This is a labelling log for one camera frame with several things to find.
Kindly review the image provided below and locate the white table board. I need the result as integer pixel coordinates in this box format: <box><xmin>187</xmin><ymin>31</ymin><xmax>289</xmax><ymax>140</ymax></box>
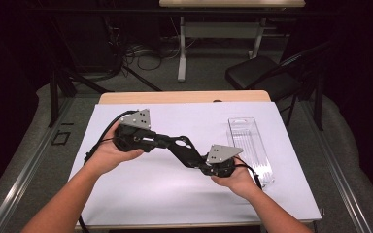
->
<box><xmin>68</xmin><ymin>101</ymin><xmax>322</xmax><ymax>227</ymax></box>

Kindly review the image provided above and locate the clear plastic tray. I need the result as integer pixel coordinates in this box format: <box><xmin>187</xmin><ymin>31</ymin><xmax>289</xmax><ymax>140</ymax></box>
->
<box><xmin>227</xmin><ymin>116</ymin><xmax>275</xmax><ymax>188</ymax></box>

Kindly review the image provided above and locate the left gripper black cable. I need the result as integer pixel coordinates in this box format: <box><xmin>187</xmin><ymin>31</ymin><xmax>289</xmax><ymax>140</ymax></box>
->
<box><xmin>77</xmin><ymin>110</ymin><xmax>139</xmax><ymax>233</ymax></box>

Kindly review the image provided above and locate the black folding chair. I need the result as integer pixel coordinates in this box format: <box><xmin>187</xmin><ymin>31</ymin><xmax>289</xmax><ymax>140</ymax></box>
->
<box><xmin>224</xmin><ymin>42</ymin><xmax>333</xmax><ymax>127</ymax></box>

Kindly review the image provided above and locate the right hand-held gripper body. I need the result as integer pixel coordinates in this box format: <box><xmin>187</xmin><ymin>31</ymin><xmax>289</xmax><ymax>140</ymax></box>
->
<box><xmin>202</xmin><ymin>144</ymin><xmax>244</xmax><ymax>178</ymax></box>

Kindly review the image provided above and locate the black metal stand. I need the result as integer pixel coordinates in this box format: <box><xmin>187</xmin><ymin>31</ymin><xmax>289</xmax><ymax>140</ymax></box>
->
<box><xmin>47</xmin><ymin>16</ymin><xmax>111</xmax><ymax>128</ymax></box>

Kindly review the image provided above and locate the person's right hand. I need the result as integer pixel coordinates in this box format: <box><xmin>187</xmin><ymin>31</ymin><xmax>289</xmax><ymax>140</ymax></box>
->
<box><xmin>211</xmin><ymin>156</ymin><xmax>260</xmax><ymax>198</ymax></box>

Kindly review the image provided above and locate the metal floor rail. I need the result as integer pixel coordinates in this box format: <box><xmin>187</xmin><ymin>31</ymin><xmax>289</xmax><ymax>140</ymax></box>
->
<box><xmin>0</xmin><ymin>98</ymin><xmax>74</xmax><ymax>233</ymax></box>
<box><xmin>299</xmin><ymin>100</ymin><xmax>373</xmax><ymax>233</ymax></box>

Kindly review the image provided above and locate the person's left hand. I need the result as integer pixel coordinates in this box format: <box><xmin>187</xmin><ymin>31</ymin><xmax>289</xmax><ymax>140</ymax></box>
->
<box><xmin>88</xmin><ymin>121</ymin><xmax>145</xmax><ymax>176</ymax></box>

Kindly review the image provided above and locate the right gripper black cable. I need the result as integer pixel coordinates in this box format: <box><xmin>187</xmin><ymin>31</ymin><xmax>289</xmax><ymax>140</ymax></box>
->
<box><xmin>234</xmin><ymin>163</ymin><xmax>264</xmax><ymax>191</ymax></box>

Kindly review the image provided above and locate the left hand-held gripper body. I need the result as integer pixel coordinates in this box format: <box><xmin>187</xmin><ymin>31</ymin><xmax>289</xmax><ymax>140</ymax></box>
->
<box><xmin>114</xmin><ymin>109</ymin><xmax>158</xmax><ymax>153</ymax></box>

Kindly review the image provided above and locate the white-legged desk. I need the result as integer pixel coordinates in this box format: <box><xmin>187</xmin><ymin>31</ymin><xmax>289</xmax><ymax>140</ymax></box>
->
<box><xmin>158</xmin><ymin>0</ymin><xmax>306</xmax><ymax>83</ymax></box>

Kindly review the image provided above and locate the wooden table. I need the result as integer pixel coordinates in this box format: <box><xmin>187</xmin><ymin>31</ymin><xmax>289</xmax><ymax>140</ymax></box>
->
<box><xmin>74</xmin><ymin>90</ymin><xmax>319</xmax><ymax>231</ymax></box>

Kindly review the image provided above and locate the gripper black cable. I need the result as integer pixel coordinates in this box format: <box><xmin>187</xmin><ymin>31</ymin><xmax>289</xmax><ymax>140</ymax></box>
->
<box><xmin>77</xmin><ymin>110</ymin><xmax>139</xmax><ymax>233</ymax></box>
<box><xmin>234</xmin><ymin>163</ymin><xmax>264</xmax><ymax>191</ymax></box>

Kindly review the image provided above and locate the bundle of floor cables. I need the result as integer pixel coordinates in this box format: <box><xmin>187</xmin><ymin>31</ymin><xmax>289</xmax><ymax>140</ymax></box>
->
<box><xmin>106</xmin><ymin>16</ymin><xmax>183</xmax><ymax>81</ymax></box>

